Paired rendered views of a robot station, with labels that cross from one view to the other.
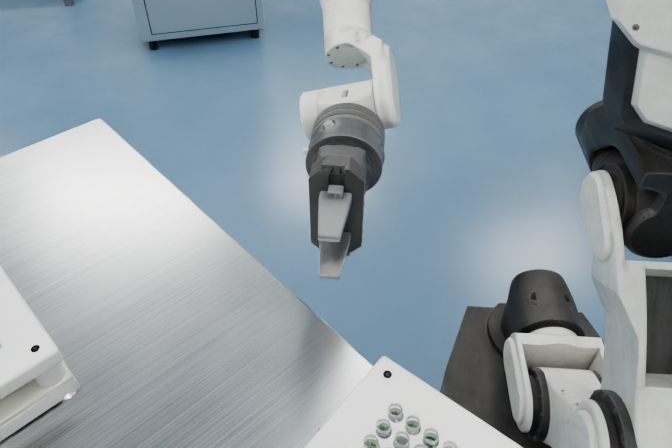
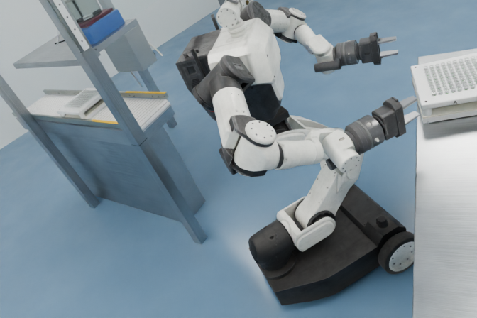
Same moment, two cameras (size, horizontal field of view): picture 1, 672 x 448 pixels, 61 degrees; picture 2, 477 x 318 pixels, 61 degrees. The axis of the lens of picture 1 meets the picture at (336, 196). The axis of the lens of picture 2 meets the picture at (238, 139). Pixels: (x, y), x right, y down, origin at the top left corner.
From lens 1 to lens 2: 134 cm
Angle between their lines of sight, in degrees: 78
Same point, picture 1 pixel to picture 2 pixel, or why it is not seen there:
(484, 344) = (294, 273)
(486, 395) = (321, 258)
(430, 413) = (426, 91)
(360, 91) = (337, 134)
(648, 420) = not seen: hidden behind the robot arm
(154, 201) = (432, 231)
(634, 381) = not seen: hidden behind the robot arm
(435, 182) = not seen: outside the picture
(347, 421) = (446, 98)
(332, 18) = (309, 147)
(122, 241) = (465, 218)
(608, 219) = (294, 133)
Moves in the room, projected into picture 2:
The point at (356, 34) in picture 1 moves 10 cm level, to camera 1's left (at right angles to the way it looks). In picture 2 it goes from (313, 137) to (337, 153)
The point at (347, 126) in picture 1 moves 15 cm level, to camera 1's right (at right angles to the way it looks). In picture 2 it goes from (365, 118) to (331, 101)
